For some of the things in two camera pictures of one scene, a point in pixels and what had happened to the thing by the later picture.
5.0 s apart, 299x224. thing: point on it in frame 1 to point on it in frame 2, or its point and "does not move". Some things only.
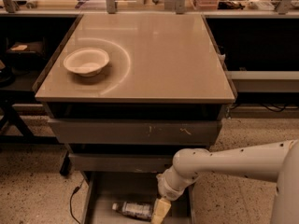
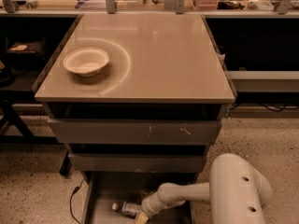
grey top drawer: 135,131 does not move
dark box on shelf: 25,54 does not move
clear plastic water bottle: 142,211 does not move
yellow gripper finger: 161,208 to 141,218
